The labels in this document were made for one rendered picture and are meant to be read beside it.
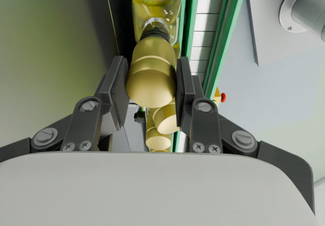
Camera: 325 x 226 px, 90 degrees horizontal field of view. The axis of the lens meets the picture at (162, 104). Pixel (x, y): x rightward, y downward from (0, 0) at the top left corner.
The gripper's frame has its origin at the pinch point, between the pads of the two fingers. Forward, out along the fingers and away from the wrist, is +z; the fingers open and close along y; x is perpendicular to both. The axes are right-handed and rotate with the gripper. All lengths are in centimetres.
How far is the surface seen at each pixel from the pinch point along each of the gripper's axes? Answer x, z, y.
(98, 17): -5.9, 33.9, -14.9
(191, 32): -4.9, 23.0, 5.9
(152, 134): -10.1, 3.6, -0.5
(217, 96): -34, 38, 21
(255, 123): -79, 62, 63
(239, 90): -51, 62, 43
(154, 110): -5.2, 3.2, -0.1
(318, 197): -404, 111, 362
